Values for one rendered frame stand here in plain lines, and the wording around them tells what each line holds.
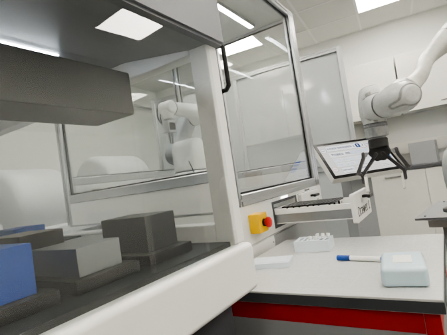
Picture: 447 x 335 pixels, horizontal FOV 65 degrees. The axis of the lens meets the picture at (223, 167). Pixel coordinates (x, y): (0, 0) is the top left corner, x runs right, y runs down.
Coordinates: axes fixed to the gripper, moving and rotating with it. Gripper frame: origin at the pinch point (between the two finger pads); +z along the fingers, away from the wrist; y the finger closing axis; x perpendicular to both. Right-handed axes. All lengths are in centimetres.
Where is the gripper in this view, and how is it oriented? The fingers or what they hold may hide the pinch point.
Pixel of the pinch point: (385, 187)
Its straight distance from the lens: 155.3
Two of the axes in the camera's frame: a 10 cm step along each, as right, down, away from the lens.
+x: -5.3, 0.5, -8.5
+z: 1.5, 9.9, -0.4
